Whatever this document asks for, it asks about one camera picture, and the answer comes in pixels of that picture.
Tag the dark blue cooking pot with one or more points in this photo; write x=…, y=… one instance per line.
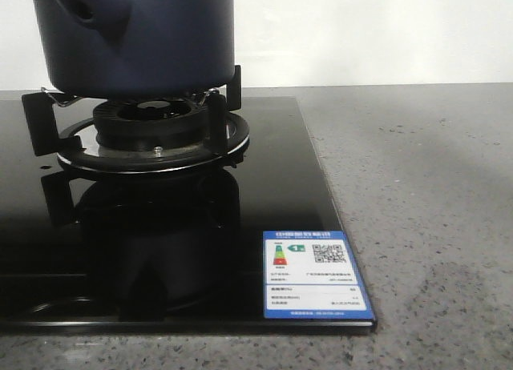
x=136, y=48

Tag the black pot support grate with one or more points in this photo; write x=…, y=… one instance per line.
x=226, y=137

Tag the black glass gas stove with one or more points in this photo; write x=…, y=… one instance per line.
x=178, y=255

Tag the blue energy efficiency label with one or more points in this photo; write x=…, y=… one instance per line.
x=313, y=275

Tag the black round gas burner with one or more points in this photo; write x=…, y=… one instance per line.
x=141, y=126

